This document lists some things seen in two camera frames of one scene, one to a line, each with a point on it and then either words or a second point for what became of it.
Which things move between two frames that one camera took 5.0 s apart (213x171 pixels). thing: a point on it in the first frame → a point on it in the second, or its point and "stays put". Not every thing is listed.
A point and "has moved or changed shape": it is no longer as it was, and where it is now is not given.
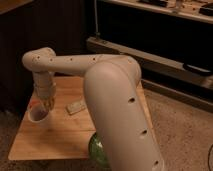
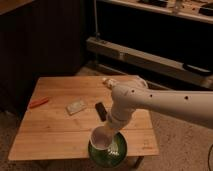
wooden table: [65, 133] stays put
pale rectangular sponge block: [75, 107] stays put
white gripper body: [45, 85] → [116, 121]
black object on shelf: [197, 70] stays put
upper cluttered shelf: [196, 9] stays put
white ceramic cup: [37, 110] has moved or changed shape
